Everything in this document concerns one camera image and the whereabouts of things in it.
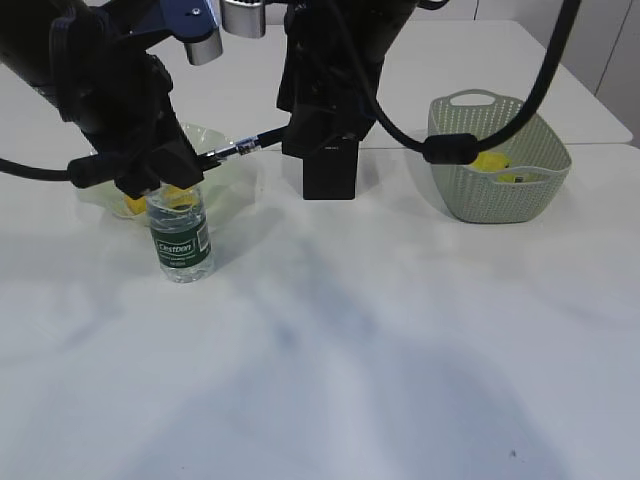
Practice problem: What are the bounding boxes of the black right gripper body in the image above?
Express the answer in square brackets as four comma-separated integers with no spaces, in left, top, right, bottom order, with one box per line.
[277,1,415,142]

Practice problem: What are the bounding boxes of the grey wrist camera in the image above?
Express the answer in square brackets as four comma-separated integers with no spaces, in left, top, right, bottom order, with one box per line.
[99,0,224,67]
[219,0,266,39]

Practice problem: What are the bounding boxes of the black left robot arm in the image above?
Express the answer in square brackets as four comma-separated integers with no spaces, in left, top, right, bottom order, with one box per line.
[1,1,217,199]

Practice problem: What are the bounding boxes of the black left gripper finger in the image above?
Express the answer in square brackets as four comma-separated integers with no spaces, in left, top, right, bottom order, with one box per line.
[145,132,204,189]
[114,159,161,199]

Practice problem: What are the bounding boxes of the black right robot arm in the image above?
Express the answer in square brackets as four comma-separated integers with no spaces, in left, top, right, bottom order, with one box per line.
[378,20,545,140]

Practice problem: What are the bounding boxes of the black square pen holder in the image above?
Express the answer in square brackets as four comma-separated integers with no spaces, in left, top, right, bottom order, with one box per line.
[302,139,359,201]

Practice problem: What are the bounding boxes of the green plastic woven basket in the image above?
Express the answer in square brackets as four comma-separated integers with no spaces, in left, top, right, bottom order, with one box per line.
[428,89,572,224]

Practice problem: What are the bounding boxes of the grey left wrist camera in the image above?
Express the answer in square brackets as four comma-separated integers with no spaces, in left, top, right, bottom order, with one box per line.
[99,0,224,67]

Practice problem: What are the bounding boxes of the yellow waste paper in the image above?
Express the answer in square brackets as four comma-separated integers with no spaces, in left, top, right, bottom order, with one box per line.
[470,151,529,184]

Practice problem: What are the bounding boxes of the black pen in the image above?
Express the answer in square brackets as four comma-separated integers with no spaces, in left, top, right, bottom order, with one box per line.
[197,126,287,171]

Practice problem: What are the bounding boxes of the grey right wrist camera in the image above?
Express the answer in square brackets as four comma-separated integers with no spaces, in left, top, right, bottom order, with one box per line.
[219,0,266,39]

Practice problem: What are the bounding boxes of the clear plastic water bottle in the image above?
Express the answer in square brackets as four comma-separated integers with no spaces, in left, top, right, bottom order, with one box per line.
[145,184,214,284]

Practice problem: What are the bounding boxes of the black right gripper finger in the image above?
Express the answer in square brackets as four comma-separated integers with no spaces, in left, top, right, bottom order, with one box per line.
[281,107,344,159]

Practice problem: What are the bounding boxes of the yellow pear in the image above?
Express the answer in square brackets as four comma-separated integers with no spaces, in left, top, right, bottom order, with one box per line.
[124,195,146,216]

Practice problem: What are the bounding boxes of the green ruffled glass plate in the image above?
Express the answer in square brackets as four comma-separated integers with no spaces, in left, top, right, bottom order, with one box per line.
[76,122,235,226]

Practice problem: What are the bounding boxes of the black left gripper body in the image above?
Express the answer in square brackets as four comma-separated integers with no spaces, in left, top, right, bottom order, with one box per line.
[49,29,175,165]

